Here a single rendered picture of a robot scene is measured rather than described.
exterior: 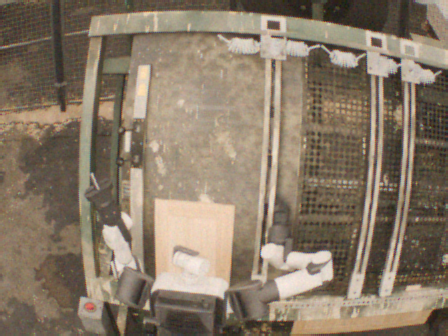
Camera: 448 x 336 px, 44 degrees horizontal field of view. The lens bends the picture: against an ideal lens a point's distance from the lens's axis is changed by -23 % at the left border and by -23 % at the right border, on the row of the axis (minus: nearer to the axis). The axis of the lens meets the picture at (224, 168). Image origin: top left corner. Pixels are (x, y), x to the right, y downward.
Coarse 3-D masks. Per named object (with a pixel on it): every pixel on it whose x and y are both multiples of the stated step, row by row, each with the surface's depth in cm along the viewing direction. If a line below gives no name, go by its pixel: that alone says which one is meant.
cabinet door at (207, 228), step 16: (160, 208) 277; (176, 208) 276; (192, 208) 275; (208, 208) 275; (224, 208) 274; (160, 224) 278; (176, 224) 277; (192, 224) 277; (208, 224) 276; (224, 224) 275; (160, 240) 279; (176, 240) 279; (192, 240) 278; (208, 240) 278; (224, 240) 277; (160, 256) 280; (208, 256) 279; (224, 256) 278; (160, 272) 282; (176, 272) 282; (208, 272) 280; (224, 272) 279
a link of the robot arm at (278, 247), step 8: (272, 240) 256; (280, 240) 255; (288, 240) 255; (264, 248) 253; (272, 248) 251; (280, 248) 253; (288, 248) 252; (264, 256) 251; (272, 256) 249; (280, 256) 252; (272, 264) 254; (280, 264) 254
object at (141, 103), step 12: (144, 96) 267; (144, 108) 268; (144, 132) 271; (144, 144) 272; (144, 156) 274; (132, 168) 272; (144, 168) 276; (132, 180) 273; (132, 192) 274; (132, 204) 275; (132, 216) 276; (132, 228) 277; (132, 240) 278; (132, 252) 279; (144, 252) 282; (144, 264) 282
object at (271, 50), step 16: (272, 16) 250; (272, 48) 242; (272, 64) 258; (272, 80) 262; (272, 96) 263; (272, 112) 261; (272, 128) 266; (272, 144) 267; (272, 160) 264; (272, 176) 265; (272, 192) 266; (272, 208) 267; (272, 224) 269; (256, 240) 270; (256, 256) 271; (256, 272) 273
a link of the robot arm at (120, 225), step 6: (120, 216) 237; (126, 216) 243; (108, 222) 235; (114, 222) 236; (120, 222) 235; (126, 222) 242; (132, 222) 244; (114, 228) 238; (120, 228) 236; (126, 228) 237; (120, 234) 240; (126, 234) 238; (126, 240) 239
